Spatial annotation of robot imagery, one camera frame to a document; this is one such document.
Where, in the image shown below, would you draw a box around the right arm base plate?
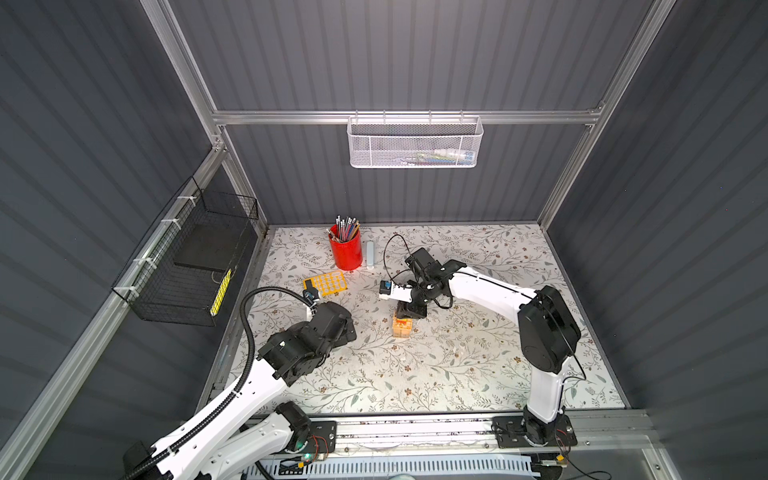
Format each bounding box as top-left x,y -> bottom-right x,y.
491,410 -> 578,448

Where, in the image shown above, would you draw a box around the red pencil cup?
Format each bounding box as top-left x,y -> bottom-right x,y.
329,225 -> 363,271

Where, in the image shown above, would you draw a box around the black foam pad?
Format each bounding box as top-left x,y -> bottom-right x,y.
173,224 -> 248,273

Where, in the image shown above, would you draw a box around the light blue eraser block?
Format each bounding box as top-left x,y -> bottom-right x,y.
365,240 -> 375,269

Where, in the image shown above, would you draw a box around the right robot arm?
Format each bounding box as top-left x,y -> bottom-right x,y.
379,248 -> 581,444

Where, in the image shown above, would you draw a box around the pencils bundle in cup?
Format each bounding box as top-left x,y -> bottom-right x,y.
327,216 -> 360,243

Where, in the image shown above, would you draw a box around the picture domino block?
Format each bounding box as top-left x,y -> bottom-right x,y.
392,318 -> 413,338

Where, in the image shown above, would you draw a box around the yellow calculator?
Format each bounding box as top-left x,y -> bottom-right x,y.
302,270 -> 348,297

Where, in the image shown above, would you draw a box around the white wire wall basket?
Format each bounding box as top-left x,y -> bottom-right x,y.
346,115 -> 484,169

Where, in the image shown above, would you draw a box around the markers in white basket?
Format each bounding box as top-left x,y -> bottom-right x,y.
397,149 -> 476,167

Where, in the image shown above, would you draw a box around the black wire side basket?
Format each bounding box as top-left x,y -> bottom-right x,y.
113,179 -> 260,327

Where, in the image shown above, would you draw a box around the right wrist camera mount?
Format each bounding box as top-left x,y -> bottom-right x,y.
379,280 -> 413,303

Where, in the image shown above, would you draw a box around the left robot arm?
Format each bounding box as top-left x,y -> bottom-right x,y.
123,302 -> 357,479

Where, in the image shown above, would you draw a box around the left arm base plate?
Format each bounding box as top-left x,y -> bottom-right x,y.
283,420 -> 338,457

